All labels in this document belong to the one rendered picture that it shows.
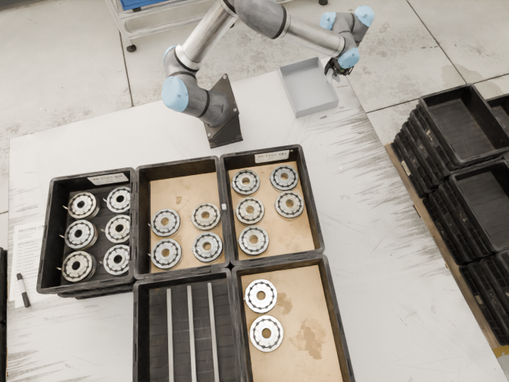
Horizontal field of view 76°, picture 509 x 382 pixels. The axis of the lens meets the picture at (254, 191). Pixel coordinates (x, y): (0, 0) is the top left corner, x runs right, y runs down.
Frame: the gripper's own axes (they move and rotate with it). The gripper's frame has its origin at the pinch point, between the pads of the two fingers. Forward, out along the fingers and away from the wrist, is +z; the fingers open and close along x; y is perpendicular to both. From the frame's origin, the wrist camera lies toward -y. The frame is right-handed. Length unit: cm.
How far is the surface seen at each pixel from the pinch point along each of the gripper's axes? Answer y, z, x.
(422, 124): 26, 13, 50
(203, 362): 92, 13, -85
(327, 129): 22.6, 6.9, -8.3
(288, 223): 61, 3, -46
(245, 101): -6.0, 13.8, -36.2
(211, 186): 37, 8, -66
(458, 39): -55, 36, 165
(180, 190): 34, 11, -77
